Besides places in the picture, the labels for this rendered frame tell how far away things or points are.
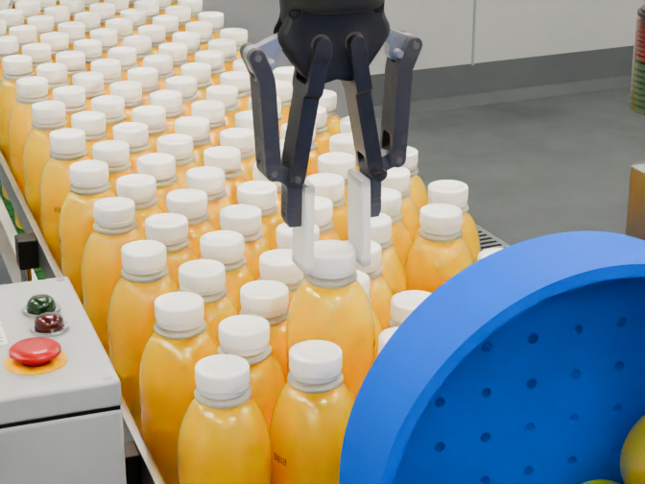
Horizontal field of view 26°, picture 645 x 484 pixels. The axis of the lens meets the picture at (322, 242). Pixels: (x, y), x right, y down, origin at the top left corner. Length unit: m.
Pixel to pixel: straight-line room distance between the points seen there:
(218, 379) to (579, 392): 0.25
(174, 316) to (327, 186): 0.32
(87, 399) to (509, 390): 0.29
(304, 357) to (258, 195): 0.36
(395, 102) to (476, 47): 4.77
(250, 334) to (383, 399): 0.26
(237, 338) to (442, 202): 0.37
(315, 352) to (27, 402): 0.21
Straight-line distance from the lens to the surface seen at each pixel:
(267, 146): 1.00
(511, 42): 5.87
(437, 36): 5.69
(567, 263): 0.81
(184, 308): 1.09
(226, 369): 0.99
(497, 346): 0.85
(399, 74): 1.02
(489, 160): 5.04
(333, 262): 1.04
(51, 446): 0.98
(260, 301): 1.11
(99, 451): 0.99
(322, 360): 1.00
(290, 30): 0.99
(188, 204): 1.33
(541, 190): 4.76
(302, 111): 1.00
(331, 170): 1.43
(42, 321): 1.04
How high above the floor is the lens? 1.53
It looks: 21 degrees down
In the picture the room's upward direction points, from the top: straight up
